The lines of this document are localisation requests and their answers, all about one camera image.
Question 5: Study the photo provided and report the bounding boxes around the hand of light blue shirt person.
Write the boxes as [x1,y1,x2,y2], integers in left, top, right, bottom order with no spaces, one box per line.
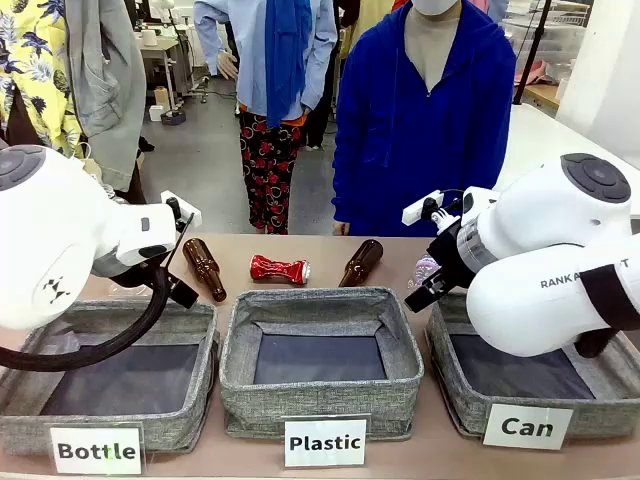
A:
[217,49,240,82]

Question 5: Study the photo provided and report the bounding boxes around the black slanted pole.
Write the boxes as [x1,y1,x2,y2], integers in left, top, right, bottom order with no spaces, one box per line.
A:
[512,0,554,106]

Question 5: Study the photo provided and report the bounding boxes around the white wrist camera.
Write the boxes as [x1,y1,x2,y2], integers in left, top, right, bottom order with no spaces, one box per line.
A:
[401,189,445,225]
[159,189,203,227]

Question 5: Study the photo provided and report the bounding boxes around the person in blue hoodie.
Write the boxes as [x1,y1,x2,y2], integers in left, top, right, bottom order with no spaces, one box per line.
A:
[331,0,517,238]

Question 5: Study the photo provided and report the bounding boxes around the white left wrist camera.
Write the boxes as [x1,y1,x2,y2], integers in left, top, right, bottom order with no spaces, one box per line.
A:
[159,189,203,227]

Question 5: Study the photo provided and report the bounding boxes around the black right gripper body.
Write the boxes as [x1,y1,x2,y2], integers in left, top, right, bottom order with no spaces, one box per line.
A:
[425,223,500,297]

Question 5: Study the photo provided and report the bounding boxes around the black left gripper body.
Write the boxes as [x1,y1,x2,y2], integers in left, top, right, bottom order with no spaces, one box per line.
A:
[92,250,175,290]

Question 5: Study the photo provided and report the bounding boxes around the crushed red can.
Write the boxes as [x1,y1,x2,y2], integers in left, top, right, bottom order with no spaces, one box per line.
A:
[249,253,313,288]

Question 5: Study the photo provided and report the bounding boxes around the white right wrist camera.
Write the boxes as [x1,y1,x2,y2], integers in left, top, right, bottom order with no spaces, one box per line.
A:
[401,189,445,225]

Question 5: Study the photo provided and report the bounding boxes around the brown glass bottle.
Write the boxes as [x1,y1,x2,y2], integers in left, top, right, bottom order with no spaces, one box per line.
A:
[338,238,385,289]
[181,237,228,303]

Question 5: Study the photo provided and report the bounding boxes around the grey fabric basket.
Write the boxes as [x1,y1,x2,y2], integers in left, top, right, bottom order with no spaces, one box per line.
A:
[424,292,640,440]
[0,298,221,456]
[218,286,426,441]

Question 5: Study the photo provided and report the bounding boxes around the white Plastic label sign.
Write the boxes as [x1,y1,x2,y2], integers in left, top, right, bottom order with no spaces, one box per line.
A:
[281,413,372,469]

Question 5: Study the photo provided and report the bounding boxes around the white wire shelf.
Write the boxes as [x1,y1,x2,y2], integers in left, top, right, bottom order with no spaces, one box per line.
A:
[502,0,587,84]

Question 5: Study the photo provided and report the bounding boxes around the person in light blue shirt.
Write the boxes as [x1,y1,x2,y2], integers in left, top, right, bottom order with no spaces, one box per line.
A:
[193,0,339,236]

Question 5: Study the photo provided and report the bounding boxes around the person in yellow floral shirt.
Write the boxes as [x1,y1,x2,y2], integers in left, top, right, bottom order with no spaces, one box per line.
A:
[0,0,85,157]

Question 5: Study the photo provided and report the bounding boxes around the white Bottle label sign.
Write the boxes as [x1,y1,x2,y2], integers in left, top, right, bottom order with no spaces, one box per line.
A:
[48,422,145,476]

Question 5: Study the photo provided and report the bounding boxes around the clear bottle with pink label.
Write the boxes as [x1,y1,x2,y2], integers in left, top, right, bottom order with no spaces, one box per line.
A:
[406,253,442,292]

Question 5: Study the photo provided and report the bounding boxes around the white Can label sign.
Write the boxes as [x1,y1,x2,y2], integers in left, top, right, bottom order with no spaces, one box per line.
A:
[481,402,575,452]

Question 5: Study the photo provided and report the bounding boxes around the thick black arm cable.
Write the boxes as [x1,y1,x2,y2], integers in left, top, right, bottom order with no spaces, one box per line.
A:
[0,212,196,372]

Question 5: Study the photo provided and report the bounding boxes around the white background table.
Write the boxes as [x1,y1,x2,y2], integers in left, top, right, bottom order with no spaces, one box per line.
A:
[492,103,640,221]

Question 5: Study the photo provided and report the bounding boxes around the background desk with items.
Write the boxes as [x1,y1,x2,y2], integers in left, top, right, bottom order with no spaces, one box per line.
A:
[133,27,182,117]

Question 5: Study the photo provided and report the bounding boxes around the person in grey jacket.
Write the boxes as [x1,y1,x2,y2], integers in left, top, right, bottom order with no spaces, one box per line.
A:
[63,0,149,205]

